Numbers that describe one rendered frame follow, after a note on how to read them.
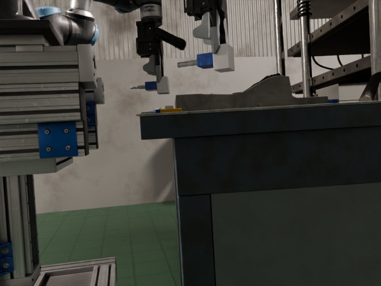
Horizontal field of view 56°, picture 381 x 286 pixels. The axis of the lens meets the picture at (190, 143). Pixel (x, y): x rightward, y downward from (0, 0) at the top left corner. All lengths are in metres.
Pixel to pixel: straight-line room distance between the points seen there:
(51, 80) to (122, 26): 3.28
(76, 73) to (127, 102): 3.10
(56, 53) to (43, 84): 0.08
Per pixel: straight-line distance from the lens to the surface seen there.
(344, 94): 1.90
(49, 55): 0.92
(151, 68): 1.20
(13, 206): 1.20
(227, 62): 0.80
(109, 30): 4.15
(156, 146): 4.00
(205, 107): 1.16
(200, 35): 0.82
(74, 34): 1.53
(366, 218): 0.64
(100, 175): 4.01
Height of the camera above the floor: 0.77
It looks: 2 degrees down
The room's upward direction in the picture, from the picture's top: 3 degrees counter-clockwise
